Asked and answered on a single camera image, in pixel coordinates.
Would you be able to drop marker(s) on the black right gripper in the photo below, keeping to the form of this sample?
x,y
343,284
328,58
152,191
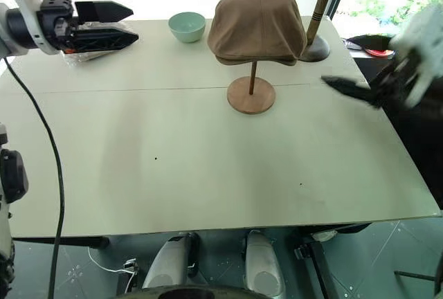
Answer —
x,y
398,82

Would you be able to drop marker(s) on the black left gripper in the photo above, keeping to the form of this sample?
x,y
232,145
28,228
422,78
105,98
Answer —
x,y
55,25

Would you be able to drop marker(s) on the brown cap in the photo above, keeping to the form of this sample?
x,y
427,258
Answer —
x,y
256,25

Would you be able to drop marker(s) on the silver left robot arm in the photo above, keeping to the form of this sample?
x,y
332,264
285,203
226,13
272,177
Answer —
x,y
17,29

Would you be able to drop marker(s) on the wooden hat stand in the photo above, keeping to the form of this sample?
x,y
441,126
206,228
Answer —
x,y
251,98

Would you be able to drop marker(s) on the clear plastic bag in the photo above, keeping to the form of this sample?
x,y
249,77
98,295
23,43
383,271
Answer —
x,y
86,57

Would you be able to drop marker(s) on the red and black object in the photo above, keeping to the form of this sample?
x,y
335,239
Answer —
x,y
375,50

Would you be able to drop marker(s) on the light green bowl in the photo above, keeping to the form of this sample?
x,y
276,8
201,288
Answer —
x,y
187,29

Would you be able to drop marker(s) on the thin black floor rod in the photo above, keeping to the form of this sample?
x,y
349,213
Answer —
x,y
415,275

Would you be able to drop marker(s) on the silver right robot foot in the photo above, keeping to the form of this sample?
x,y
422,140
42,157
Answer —
x,y
263,264

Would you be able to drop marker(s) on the silver robot foot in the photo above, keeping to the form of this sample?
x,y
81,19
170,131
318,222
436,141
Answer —
x,y
263,264
169,264

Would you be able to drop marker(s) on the black table leg bar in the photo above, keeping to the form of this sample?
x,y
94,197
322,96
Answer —
x,y
69,242

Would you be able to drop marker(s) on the silver left robot foot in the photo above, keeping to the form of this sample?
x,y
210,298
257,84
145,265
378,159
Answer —
x,y
169,264

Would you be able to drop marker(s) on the dark rounded robot waist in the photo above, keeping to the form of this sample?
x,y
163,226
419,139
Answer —
x,y
190,293

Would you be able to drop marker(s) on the black table leg post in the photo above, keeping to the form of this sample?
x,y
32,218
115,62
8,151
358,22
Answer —
x,y
318,271

